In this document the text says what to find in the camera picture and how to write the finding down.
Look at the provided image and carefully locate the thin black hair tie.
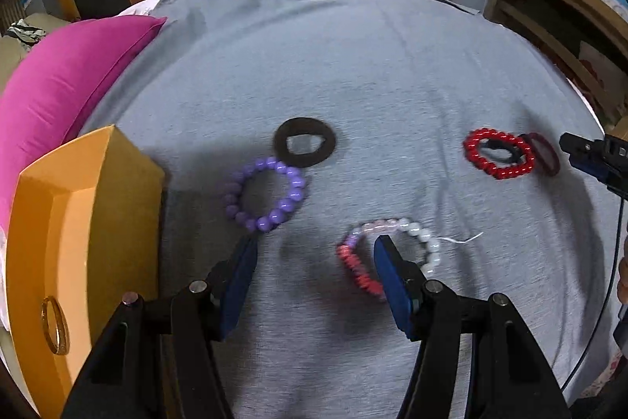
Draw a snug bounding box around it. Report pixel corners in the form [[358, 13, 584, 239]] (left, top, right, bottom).
[[478, 139, 523, 167]]

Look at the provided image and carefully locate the pink multicolour bead bracelet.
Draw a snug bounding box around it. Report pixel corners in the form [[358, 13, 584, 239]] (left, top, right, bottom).
[[336, 218, 408, 302]]

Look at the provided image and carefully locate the black scrunchie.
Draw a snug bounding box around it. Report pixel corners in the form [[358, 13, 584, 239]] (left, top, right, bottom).
[[272, 117, 337, 168]]

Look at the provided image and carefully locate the dark red hair tie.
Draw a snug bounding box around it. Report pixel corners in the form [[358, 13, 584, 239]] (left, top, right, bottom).
[[520, 132, 561, 177]]

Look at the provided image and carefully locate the purple bead bracelet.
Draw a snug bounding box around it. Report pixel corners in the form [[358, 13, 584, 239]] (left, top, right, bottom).
[[223, 156, 307, 233]]

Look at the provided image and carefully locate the black white patterned cloth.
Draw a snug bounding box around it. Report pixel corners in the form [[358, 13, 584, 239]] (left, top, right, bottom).
[[7, 19, 47, 44]]

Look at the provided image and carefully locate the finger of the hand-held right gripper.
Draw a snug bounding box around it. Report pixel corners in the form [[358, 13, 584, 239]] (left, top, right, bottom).
[[559, 132, 628, 199]]

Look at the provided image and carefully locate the orange cardboard box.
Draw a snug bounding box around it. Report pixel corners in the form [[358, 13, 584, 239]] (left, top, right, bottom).
[[6, 124, 166, 419]]

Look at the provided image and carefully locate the gold bangle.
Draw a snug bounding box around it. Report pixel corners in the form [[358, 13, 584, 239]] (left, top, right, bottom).
[[40, 296, 70, 356]]

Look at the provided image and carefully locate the white thread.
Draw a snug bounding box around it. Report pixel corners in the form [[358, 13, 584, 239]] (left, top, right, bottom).
[[439, 230, 484, 245]]

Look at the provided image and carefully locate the beige leather sofa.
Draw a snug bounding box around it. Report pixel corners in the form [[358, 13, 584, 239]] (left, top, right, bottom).
[[0, 11, 69, 81]]

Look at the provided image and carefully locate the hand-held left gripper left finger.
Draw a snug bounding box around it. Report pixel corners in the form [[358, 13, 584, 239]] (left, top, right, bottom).
[[61, 236, 259, 419]]

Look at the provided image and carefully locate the red bead bracelet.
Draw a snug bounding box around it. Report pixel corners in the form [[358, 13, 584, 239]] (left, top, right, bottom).
[[464, 128, 537, 181]]

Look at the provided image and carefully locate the magenta pillow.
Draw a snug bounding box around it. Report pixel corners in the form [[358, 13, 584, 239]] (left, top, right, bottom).
[[0, 14, 168, 228]]

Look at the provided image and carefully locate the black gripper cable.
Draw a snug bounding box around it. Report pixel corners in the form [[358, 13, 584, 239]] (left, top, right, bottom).
[[559, 198, 628, 395]]

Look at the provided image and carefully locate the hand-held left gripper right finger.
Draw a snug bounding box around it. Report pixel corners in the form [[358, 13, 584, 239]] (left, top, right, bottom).
[[373, 235, 572, 419]]

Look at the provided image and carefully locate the white bead bracelet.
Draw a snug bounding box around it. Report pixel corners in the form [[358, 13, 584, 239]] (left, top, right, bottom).
[[397, 219, 442, 275]]

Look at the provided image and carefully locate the grey cloth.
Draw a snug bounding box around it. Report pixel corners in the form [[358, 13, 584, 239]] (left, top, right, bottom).
[[64, 0, 614, 419]]

